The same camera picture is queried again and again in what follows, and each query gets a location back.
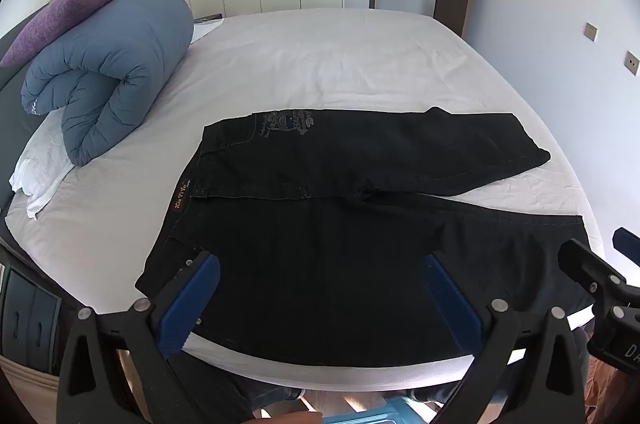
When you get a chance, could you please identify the person's right forearm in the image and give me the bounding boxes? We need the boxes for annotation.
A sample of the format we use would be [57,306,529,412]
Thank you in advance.
[596,363,640,424]

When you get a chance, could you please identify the purple pillow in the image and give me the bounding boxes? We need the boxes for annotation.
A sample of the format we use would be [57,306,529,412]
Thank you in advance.
[0,0,133,68]

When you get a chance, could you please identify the bed with white sheet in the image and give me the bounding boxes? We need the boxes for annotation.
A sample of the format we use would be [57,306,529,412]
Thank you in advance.
[2,8,607,401]

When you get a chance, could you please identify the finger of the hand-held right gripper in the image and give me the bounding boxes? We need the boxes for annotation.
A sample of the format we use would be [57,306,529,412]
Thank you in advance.
[558,238,632,302]
[613,227,640,265]

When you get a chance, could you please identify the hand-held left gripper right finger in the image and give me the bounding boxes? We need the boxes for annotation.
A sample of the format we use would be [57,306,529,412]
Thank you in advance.
[424,253,587,424]

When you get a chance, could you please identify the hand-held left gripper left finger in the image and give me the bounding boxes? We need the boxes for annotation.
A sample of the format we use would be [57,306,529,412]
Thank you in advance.
[56,249,261,424]

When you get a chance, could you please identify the rolled blue duvet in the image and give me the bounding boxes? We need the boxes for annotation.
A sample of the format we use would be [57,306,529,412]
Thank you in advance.
[21,0,195,167]

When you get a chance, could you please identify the blue mat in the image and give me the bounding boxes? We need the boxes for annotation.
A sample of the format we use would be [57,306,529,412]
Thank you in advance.
[320,405,442,424]

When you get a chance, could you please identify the black pants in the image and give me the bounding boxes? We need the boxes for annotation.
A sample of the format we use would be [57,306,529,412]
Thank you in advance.
[135,106,601,367]

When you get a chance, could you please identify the dark nightstand with drawers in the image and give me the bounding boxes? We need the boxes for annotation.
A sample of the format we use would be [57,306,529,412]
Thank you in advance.
[0,249,67,377]

